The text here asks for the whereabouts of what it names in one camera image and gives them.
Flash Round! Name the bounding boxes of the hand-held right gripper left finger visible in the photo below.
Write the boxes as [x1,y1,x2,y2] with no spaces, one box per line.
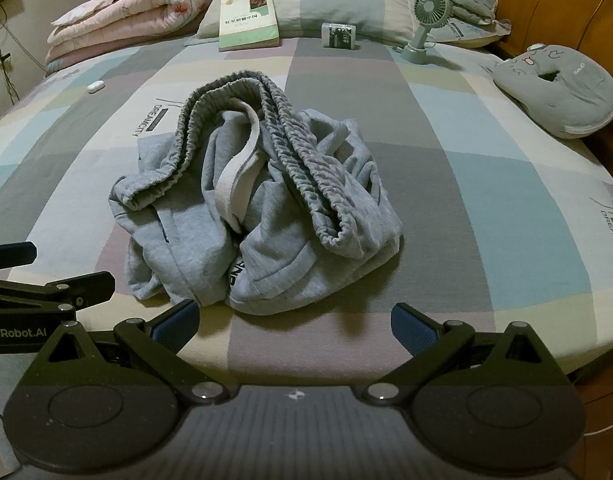
[24,299,233,406]

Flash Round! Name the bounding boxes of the grey plush cloth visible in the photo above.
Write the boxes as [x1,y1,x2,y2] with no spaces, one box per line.
[446,0,499,26]

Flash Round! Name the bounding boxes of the grey cartoon face cushion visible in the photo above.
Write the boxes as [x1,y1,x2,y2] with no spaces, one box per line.
[492,42,613,138]

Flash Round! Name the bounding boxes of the small white box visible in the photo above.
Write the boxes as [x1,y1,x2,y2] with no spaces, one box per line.
[322,22,359,51]

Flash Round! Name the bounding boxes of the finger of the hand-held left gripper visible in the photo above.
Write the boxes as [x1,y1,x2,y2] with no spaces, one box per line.
[0,271,116,317]
[0,242,38,267]

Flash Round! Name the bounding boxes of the small patchwork pillow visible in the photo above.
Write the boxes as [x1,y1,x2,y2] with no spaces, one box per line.
[426,17,512,50]

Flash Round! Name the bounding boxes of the large patchwork pillow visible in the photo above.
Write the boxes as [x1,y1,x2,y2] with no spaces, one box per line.
[194,0,417,46]

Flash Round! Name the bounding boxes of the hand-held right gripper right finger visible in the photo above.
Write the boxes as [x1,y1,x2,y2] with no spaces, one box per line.
[361,302,573,406]

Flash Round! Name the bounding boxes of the wooden headboard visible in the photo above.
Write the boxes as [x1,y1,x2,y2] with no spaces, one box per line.
[440,0,613,480]

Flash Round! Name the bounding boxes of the pink folded quilt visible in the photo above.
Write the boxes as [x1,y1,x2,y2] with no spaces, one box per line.
[45,0,234,78]

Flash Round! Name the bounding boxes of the black wall cables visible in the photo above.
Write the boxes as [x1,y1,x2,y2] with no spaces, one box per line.
[0,0,20,101]

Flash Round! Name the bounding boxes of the patchwork bed sheet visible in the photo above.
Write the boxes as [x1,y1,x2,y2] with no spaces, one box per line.
[0,20,613,461]

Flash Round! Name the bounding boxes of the green book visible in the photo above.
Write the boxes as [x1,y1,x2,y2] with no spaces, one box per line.
[218,0,282,52]

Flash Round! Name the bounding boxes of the green handheld fan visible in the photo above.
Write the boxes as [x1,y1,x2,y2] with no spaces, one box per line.
[400,0,453,67]

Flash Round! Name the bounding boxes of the grey sweatpants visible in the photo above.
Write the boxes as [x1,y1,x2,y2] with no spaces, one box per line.
[109,72,404,316]

